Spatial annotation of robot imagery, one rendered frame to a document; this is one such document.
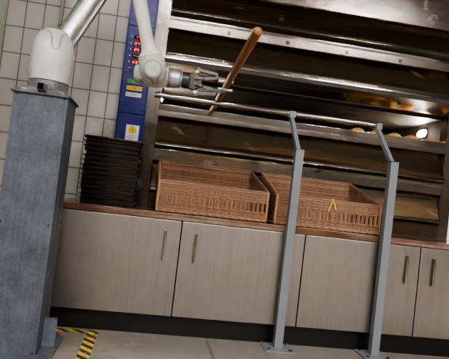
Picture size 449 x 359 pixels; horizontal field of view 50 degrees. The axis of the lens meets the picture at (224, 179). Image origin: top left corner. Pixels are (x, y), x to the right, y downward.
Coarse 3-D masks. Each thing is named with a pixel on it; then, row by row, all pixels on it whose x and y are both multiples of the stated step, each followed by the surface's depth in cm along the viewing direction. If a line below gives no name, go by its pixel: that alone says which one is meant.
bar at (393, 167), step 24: (168, 96) 244; (336, 120) 256; (360, 120) 258; (384, 144) 248; (288, 216) 229; (384, 216) 236; (288, 240) 228; (384, 240) 234; (288, 264) 228; (384, 264) 234; (288, 288) 228; (384, 288) 234
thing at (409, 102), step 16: (176, 64) 269; (192, 64) 269; (208, 64) 270; (208, 80) 288; (240, 80) 283; (256, 80) 281; (272, 80) 279; (288, 80) 276; (304, 80) 277; (320, 96) 296; (336, 96) 293; (352, 96) 291; (368, 96) 288; (384, 96) 286; (400, 96) 284; (416, 96) 286; (432, 112) 304; (448, 112) 301
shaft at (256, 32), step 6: (252, 30) 142; (258, 30) 141; (252, 36) 144; (258, 36) 142; (246, 42) 154; (252, 42) 148; (246, 48) 156; (252, 48) 156; (240, 54) 166; (246, 54) 162; (240, 60) 170; (234, 66) 182; (240, 66) 178; (234, 72) 188; (228, 78) 202; (228, 84) 210; (222, 96) 239; (210, 108) 286
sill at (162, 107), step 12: (168, 108) 282; (180, 108) 282; (192, 108) 283; (240, 120) 287; (252, 120) 288; (264, 120) 289; (276, 120) 290; (324, 132) 294; (336, 132) 294; (348, 132) 295; (360, 132) 296; (408, 144) 300; (420, 144) 301; (432, 144) 302; (444, 144) 303
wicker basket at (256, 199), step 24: (192, 168) 279; (216, 168) 281; (168, 192) 231; (192, 192) 233; (216, 192) 235; (240, 192) 237; (264, 192) 238; (216, 216) 234; (240, 216) 237; (264, 216) 238
